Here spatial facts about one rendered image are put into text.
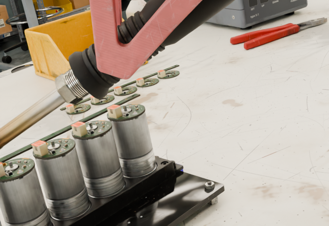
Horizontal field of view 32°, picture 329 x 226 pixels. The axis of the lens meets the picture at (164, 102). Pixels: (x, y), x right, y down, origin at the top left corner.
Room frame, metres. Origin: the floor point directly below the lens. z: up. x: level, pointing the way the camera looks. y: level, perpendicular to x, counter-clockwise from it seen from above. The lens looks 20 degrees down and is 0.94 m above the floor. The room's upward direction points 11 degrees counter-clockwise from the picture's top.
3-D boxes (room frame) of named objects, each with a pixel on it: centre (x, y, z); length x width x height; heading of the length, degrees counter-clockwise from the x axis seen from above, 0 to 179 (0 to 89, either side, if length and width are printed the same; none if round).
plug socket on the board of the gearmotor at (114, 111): (0.34, 0.03, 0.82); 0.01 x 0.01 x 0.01; 41
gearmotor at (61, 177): (0.30, 0.07, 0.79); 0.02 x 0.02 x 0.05
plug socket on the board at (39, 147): (0.30, 0.07, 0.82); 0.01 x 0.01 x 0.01; 41
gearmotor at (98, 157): (0.32, 0.05, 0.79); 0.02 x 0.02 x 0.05
